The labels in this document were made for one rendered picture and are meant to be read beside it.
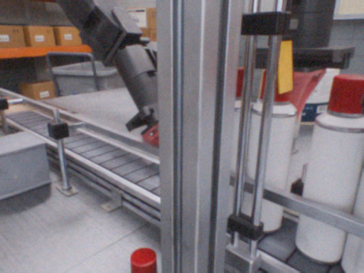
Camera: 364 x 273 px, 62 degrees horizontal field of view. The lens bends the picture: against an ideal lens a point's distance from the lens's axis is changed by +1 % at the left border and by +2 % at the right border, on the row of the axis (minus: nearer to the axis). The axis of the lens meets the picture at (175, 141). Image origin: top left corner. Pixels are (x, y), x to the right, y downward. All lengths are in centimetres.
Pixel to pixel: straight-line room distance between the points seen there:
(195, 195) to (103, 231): 29
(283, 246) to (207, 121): 23
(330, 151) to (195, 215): 16
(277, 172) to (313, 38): 16
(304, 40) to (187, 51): 20
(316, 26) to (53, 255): 44
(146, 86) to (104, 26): 12
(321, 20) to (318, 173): 17
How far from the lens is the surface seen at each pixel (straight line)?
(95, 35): 54
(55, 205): 60
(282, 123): 36
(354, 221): 33
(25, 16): 540
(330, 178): 34
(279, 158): 37
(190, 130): 22
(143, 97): 47
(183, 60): 23
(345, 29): 476
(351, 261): 38
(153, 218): 50
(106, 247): 47
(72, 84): 287
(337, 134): 33
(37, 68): 538
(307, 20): 39
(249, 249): 35
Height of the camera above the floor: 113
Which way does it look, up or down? 20 degrees down
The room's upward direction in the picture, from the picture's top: straight up
